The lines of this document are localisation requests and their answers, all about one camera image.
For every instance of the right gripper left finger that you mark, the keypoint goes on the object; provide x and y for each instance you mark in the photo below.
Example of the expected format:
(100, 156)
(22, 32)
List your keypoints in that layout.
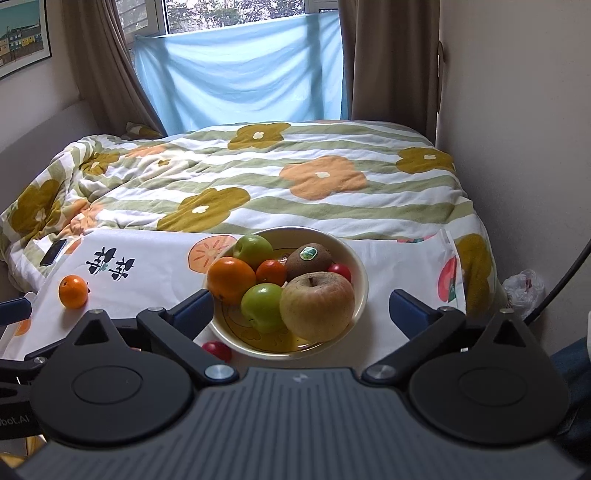
(173, 330)

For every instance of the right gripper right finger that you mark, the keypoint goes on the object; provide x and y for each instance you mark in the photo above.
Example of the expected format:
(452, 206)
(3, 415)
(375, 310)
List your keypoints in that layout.
(427, 329)

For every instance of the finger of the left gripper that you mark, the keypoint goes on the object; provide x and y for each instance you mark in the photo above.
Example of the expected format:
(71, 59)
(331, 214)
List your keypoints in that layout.
(14, 311)
(14, 372)

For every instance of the red cherry tomato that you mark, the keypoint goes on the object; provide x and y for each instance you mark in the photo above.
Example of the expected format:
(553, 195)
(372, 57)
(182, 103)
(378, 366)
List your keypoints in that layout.
(341, 269)
(219, 350)

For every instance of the medium orange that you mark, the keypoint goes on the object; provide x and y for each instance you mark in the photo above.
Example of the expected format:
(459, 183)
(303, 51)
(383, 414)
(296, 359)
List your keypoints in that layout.
(73, 292)

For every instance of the large orange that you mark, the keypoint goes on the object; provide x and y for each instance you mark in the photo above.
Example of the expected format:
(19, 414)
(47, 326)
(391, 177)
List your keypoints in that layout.
(229, 278)

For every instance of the green apple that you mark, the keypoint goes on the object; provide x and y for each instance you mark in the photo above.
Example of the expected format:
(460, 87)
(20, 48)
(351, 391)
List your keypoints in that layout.
(261, 307)
(253, 250)

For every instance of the small orange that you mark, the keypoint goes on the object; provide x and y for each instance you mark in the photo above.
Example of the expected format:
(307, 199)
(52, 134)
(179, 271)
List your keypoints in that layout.
(272, 271)

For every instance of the large yellowish red apple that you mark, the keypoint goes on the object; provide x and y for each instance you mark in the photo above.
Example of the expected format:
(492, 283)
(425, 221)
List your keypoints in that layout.
(317, 306)

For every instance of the brown kiwi with sticker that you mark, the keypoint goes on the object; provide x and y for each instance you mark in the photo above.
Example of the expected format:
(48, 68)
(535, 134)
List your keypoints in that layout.
(309, 258)

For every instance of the yellow cartoon ceramic plate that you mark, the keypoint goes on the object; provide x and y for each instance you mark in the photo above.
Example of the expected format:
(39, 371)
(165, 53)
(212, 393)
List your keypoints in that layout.
(228, 326)

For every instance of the black smartphone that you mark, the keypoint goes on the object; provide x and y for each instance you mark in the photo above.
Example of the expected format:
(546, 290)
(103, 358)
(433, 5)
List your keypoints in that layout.
(53, 252)

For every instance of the white fruit print cloth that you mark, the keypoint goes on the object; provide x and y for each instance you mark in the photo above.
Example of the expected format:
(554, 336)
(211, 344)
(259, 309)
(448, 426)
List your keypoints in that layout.
(130, 270)

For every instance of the white plastic bag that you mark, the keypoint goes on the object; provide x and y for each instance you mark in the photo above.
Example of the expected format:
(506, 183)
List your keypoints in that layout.
(525, 291)

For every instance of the floral striped quilt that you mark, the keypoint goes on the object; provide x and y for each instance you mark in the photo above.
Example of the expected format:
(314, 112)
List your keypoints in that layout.
(353, 179)

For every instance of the brown curtain left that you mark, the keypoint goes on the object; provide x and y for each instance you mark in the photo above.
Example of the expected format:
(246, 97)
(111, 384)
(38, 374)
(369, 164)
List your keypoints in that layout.
(103, 69)

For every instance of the brown curtain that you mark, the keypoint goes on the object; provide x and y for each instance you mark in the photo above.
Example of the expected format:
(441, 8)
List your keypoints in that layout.
(103, 69)
(393, 56)

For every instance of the light blue window cloth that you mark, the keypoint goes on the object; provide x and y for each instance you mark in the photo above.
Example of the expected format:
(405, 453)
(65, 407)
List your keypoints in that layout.
(289, 69)

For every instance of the brown curtain right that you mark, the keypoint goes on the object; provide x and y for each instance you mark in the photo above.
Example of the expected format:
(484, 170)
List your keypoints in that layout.
(393, 56)

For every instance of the framed wall picture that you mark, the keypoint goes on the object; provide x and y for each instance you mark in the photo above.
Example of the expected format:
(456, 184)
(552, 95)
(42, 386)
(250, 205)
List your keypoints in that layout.
(24, 35)

